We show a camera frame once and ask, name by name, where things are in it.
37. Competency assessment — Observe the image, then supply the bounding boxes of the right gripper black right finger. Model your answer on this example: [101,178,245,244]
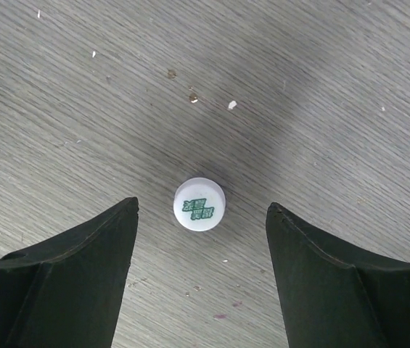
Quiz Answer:
[266,203,410,348]

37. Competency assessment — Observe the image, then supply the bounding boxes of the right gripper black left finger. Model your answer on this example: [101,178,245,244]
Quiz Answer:
[0,197,139,347]

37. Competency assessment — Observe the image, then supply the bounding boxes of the white bottle cap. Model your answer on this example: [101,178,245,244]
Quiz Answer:
[173,178,226,232]

